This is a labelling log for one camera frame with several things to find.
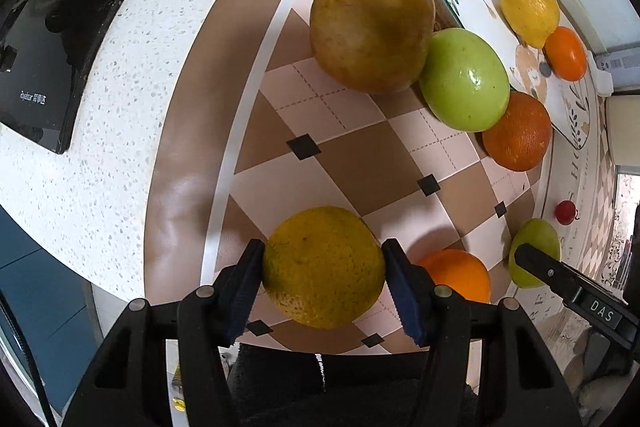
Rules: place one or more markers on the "black glass gas stove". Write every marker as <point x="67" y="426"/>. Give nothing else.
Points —
<point x="35" y="82"/>

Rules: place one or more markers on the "small green apple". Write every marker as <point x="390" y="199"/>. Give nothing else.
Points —
<point x="537" y="237"/>

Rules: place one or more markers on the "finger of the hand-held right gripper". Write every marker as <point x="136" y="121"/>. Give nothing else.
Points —
<point x="542" y="268"/>

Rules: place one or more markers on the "dark orange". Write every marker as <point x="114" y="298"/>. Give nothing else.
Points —
<point x="517" y="131"/>

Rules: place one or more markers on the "large brown-yellow fruit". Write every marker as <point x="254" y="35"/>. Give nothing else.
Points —
<point x="370" y="29"/>

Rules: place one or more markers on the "small bright orange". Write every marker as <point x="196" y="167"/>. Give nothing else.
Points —
<point x="566" y="53"/>

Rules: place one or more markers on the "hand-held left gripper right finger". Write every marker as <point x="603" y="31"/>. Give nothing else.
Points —
<point x="406" y="304"/>

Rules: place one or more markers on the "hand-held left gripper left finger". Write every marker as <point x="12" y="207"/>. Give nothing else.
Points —
<point x="244" y="294"/>

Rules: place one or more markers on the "crumpled white tissue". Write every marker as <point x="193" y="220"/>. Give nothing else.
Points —
<point x="602" y="82"/>

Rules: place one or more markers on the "yellow lemon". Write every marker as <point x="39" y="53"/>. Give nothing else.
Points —
<point x="530" y="9"/>

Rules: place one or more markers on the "large green apple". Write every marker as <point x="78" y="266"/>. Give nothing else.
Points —
<point x="465" y="79"/>

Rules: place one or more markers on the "blue cabinet door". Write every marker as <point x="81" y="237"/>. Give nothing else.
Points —
<point x="35" y="297"/>

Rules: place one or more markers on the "checkered brown counter mat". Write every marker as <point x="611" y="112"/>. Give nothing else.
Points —
<point x="350" y="157"/>

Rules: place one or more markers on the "yellow-green orange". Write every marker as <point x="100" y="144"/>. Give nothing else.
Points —
<point x="322" y="267"/>

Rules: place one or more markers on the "red cherry tomato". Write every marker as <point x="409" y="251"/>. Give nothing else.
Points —
<point x="566" y="212"/>

